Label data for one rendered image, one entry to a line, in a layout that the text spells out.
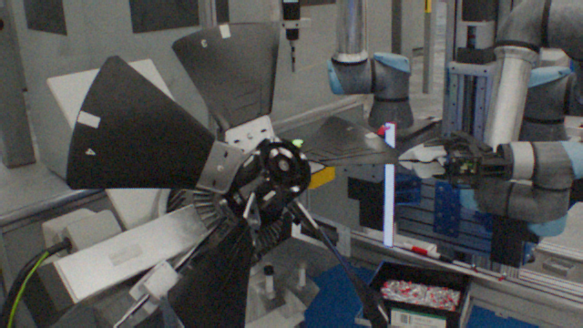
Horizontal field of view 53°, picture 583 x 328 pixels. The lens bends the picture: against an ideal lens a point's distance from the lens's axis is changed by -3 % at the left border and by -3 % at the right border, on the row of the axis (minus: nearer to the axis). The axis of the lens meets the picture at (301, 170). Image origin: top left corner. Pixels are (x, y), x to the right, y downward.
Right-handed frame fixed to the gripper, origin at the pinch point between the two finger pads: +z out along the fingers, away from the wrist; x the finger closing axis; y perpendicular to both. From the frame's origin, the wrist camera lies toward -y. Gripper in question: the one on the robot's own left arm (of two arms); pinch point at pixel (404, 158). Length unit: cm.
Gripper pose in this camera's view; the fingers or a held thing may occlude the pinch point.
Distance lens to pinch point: 121.9
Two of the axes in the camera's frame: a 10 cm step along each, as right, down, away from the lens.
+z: -10.0, 0.2, 0.6
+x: 0.4, 9.0, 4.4
